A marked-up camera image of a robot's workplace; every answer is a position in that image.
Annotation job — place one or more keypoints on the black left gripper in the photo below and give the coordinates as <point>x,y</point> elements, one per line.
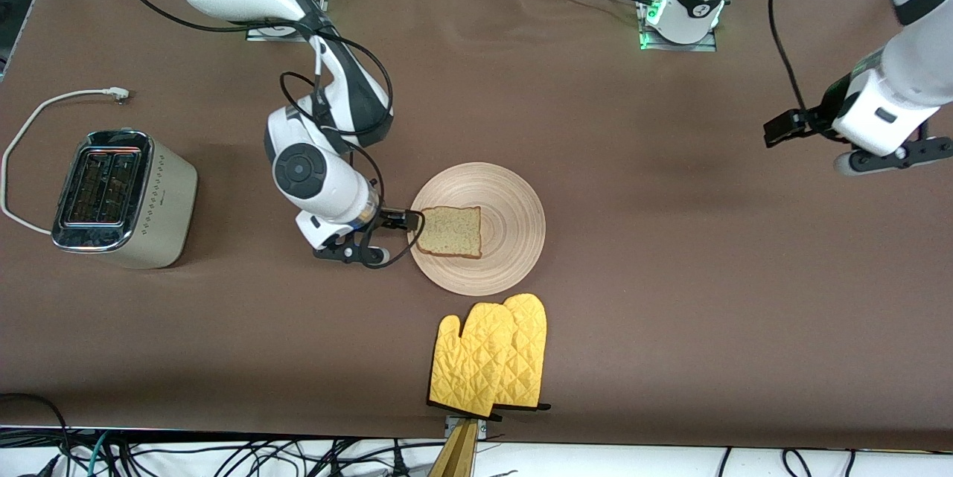
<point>823,116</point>

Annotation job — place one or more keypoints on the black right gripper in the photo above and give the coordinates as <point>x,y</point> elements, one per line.
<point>389,219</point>

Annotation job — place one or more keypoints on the bread slice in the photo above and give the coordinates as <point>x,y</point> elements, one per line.
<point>450,231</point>

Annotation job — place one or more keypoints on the round wooden plate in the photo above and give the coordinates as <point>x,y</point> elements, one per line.
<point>514,224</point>

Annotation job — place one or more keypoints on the cream and chrome toaster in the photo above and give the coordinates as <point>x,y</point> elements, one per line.
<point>160,194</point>

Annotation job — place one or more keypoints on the yellow quilted oven mitt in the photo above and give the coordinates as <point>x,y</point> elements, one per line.
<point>469,365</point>
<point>530,343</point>

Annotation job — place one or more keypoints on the small metal bracket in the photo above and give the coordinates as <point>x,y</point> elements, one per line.
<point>482,429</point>

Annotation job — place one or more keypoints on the wooden post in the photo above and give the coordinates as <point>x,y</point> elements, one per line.
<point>458,458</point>

